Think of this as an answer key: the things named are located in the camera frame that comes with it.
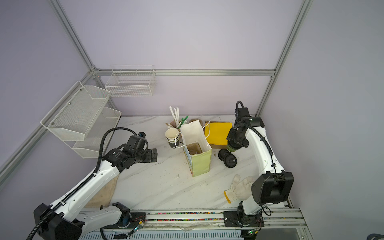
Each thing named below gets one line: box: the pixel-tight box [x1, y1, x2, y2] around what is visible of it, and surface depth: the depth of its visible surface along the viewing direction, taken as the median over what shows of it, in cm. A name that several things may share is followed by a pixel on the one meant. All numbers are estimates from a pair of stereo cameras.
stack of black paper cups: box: [165, 127, 180, 149], surface depth 95 cm
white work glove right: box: [224, 174, 254, 204], surface depth 85 cm
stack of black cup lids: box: [218, 148, 238, 168], surface depth 95 cm
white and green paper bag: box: [180, 119, 212, 177], surface depth 85 cm
